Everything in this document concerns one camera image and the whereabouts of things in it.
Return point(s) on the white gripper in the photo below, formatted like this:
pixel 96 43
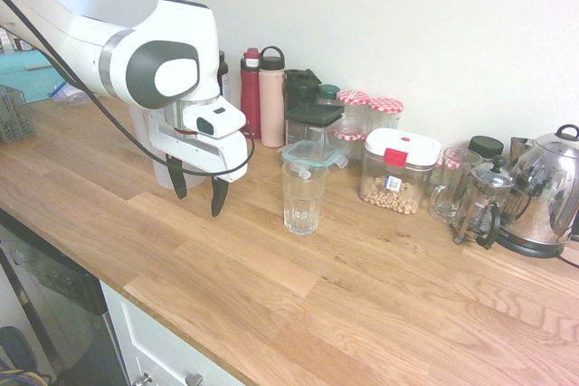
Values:
pixel 208 153

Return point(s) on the translucent pitcher blue lid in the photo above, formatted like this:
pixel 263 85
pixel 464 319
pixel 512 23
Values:
pixel 140 128

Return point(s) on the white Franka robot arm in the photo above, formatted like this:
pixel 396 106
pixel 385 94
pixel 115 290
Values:
pixel 176 74

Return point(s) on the red water bottle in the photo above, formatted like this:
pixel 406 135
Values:
pixel 250 96

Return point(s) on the pink water bottle black lid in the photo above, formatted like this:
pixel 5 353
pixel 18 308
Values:
pixel 271 106

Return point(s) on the clear drinking glass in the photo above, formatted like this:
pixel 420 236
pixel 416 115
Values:
pixel 304 198

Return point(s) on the glass food container teal lid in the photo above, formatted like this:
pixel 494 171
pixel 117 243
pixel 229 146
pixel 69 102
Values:
pixel 312 154

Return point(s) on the square clear container black lid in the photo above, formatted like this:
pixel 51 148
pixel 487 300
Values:
pixel 312 117

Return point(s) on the black shaker bottle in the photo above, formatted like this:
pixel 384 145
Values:
pixel 298 87

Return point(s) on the small jar red gingham lid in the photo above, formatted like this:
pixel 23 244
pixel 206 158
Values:
pixel 349 137
pixel 452 163

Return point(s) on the white cabinet drawer front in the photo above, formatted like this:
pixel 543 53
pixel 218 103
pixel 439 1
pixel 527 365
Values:
pixel 154 341

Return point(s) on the clear jar green lid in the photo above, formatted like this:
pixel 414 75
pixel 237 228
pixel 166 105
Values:
pixel 328 93

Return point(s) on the clear zip bag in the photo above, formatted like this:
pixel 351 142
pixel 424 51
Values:
pixel 68 93

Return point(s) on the tall jar red gingham lid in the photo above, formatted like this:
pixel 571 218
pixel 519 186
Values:
pixel 354 99
pixel 384 108

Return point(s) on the black built-in appliance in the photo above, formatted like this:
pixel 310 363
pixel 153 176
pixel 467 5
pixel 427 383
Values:
pixel 54 304

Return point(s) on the grey plastic cutlery basket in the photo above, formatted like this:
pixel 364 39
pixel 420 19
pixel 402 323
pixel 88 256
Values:
pixel 13 117

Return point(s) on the cereal container white red lid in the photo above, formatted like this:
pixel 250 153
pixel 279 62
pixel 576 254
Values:
pixel 398 169

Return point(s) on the teal cardboard box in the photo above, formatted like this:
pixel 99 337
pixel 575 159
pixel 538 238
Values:
pixel 27 74

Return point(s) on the clear glass mug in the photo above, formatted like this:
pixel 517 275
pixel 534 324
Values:
pixel 448 196

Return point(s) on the glass steel French press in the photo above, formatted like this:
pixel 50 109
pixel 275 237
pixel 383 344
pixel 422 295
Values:
pixel 481 205

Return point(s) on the jar with black lid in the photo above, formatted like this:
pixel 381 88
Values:
pixel 486 147

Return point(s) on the stainless steel electric kettle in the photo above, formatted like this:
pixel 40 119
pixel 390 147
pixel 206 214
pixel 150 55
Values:
pixel 543 196

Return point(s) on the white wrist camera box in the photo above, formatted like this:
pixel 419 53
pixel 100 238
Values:
pixel 221 121

